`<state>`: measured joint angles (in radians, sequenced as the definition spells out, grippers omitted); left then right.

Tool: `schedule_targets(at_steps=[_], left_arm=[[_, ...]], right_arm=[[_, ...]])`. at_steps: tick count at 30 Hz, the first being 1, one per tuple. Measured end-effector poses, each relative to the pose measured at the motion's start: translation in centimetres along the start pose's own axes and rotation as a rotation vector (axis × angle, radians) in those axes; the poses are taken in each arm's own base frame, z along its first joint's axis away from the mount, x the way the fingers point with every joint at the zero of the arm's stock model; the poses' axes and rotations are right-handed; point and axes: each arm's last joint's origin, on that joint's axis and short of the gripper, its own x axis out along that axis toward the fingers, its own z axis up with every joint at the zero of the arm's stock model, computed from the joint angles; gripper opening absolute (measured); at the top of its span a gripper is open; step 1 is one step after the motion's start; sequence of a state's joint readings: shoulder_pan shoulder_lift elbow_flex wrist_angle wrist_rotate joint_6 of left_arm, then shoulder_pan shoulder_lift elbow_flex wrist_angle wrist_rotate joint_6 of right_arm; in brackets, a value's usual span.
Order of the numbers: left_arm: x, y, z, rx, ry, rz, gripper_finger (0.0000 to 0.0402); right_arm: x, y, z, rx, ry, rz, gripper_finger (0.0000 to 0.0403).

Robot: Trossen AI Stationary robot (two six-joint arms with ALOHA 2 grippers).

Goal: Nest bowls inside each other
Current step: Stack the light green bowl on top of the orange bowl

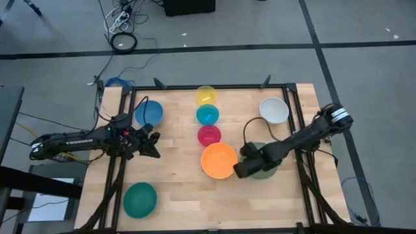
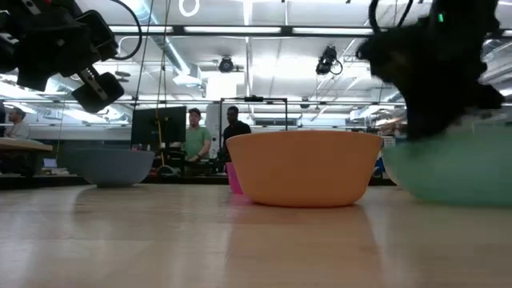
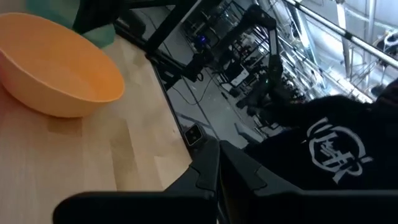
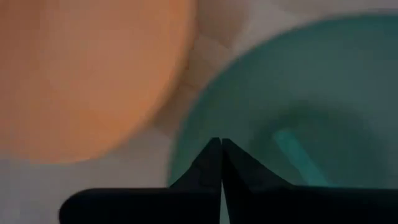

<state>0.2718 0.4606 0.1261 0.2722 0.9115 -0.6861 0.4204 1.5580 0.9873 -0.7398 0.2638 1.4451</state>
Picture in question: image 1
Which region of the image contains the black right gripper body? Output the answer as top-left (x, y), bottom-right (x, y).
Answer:
top-left (245, 144), bottom-right (277, 176)

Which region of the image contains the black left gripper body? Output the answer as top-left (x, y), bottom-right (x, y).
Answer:
top-left (123, 128), bottom-right (154, 160)

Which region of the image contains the pink translucent plastic bowl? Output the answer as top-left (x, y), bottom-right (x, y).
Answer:
top-left (197, 124), bottom-right (222, 148)

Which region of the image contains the light green plastic bowl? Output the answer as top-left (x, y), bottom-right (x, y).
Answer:
top-left (246, 141), bottom-right (283, 181)

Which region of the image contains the orange plastic bowl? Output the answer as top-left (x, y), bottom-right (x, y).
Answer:
top-left (200, 142), bottom-right (239, 180)

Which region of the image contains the blue plastic bowl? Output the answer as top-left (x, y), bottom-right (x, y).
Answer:
top-left (135, 99), bottom-right (164, 127)

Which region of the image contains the dark green plastic bowl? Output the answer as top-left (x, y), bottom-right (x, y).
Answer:
top-left (122, 181), bottom-right (159, 220)

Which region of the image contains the white plastic bowl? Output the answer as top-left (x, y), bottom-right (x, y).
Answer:
top-left (259, 96), bottom-right (291, 125)

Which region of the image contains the teal translucent plastic bowl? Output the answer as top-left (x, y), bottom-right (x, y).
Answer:
top-left (196, 103), bottom-right (220, 126)

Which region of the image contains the yellow translucent plastic bowl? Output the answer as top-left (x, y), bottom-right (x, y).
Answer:
top-left (195, 85), bottom-right (218, 106)

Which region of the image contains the black bench bar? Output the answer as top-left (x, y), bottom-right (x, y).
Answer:
top-left (0, 165), bottom-right (83, 200)

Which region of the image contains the grey screen device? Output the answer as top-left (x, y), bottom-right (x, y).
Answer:
top-left (26, 176), bottom-right (78, 224)

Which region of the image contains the white power strip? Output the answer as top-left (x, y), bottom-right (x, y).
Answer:
top-left (108, 10), bottom-right (131, 34)

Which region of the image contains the black box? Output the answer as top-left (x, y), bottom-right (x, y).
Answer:
top-left (162, 0), bottom-right (217, 18)

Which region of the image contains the black tripod leg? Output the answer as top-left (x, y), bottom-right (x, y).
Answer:
top-left (21, 0), bottom-right (44, 17)

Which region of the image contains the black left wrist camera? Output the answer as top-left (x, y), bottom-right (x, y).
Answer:
top-left (138, 122), bottom-right (154, 135)

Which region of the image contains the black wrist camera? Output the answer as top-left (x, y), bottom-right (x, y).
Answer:
top-left (138, 122), bottom-right (154, 135)
top-left (239, 141), bottom-right (260, 157)

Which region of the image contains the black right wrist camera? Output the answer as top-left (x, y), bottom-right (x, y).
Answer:
top-left (239, 141), bottom-right (260, 157)

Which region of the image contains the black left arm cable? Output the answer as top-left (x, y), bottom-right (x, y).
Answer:
top-left (129, 95), bottom-right (151, 126)

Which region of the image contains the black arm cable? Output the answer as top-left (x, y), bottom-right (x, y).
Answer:
top-left (242, 116), bottom-right (281, 144)
top-left (129, 95), bottom-right (151, 126)

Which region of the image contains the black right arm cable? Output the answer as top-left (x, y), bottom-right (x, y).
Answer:
top-left (242, 116), bottom-right (281, 144)

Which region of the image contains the blue cable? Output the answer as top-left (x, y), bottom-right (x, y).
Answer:
top-left (105, 34), bottom-right (161, 88)
top-left (340, 176), bottom-right (382, 228)

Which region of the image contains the black aluminium table frame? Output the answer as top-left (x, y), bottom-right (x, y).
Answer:
top-left (76, 75), bottom-right (354, 234)

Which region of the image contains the coiled black cable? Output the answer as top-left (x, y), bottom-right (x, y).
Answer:
top-left (109, 31), bottom-right (138, 55)

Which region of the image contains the yellow cable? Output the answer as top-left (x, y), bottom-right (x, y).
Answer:
top-left (14, 121), bottom-right (90, 163)

